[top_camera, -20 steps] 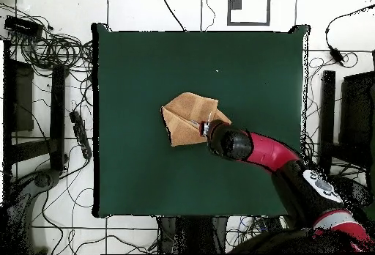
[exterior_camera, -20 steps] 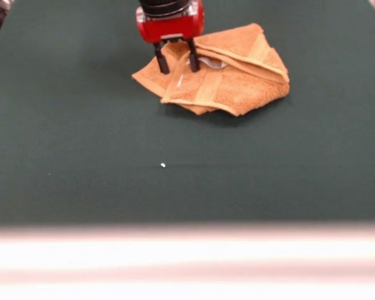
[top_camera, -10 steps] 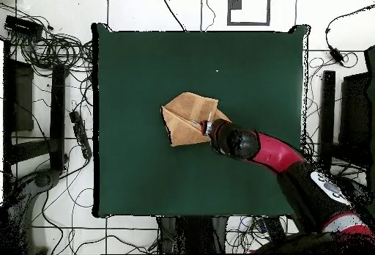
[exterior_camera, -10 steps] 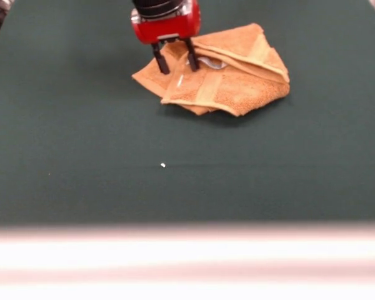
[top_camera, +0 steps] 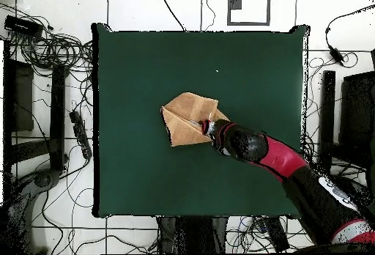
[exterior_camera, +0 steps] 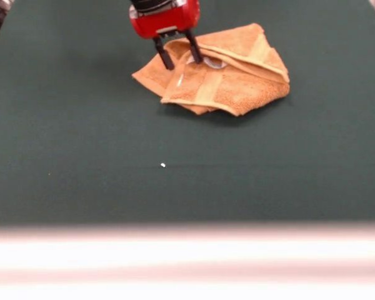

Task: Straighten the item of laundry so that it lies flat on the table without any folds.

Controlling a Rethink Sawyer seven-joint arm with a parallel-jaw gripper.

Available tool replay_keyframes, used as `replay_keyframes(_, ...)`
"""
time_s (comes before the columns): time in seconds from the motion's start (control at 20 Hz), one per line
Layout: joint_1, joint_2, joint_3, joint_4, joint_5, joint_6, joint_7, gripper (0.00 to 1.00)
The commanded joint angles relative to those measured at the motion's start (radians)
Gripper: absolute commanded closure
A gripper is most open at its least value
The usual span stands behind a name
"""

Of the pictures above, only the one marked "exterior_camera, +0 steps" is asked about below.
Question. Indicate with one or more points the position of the dark green table cloth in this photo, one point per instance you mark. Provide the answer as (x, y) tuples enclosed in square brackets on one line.
[(81, 125)]

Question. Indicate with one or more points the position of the orange terry towel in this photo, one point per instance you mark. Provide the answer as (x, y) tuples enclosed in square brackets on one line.
[(247, 90)]

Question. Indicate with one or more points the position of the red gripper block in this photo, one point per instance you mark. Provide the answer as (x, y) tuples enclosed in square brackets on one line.
[(165, 23)]

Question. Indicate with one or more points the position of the white blurred foreground edge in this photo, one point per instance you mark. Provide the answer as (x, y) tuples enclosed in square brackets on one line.
[(187, 262)]

